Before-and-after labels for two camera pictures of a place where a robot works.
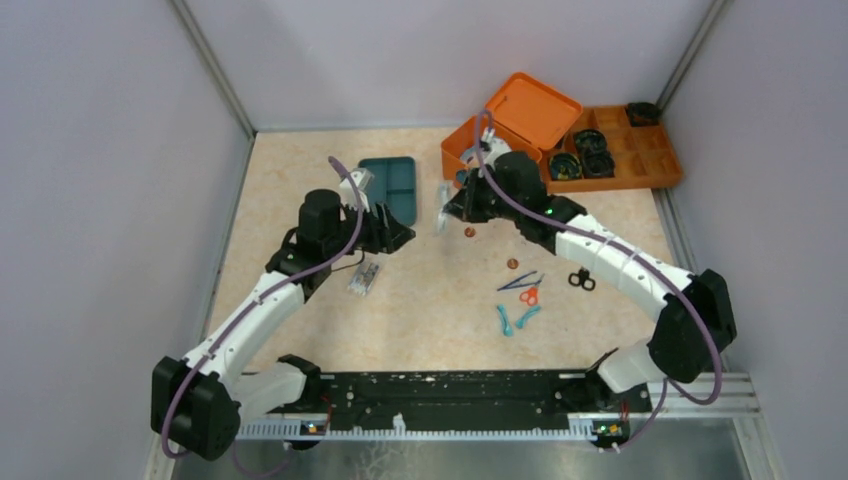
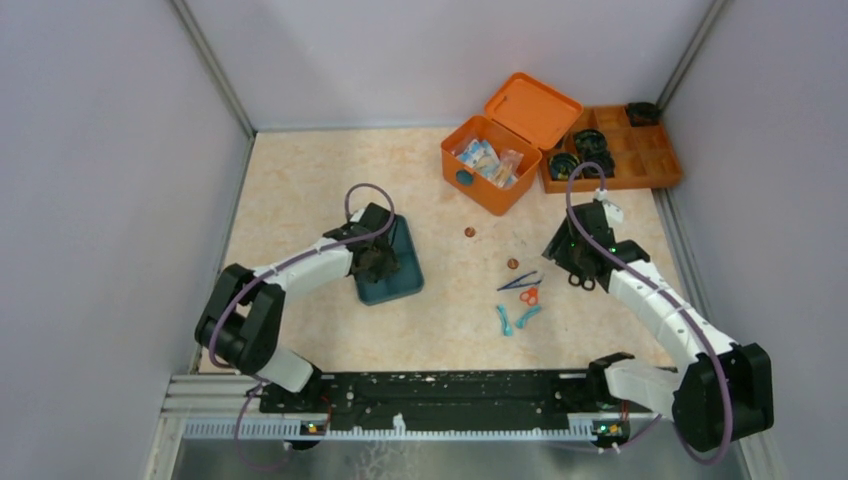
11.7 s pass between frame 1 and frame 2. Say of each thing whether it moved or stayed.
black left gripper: moved
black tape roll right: stayed
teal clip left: stayed
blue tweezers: stayed
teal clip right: stayed
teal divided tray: moved
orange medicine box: stayed
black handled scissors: stayed
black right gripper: moved
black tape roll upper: stayed
